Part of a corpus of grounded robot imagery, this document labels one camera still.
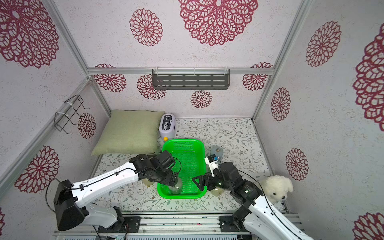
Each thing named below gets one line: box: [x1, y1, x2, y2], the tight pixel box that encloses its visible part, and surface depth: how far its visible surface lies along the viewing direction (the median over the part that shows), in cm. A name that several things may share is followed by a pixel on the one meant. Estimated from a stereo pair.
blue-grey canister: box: [210, 145, 224, 159], surface depth 94 cm
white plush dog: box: [262, 175, 294, 204], surface depth 68 cm
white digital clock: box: [159, 113, 176, 142], surface depth 105 cm
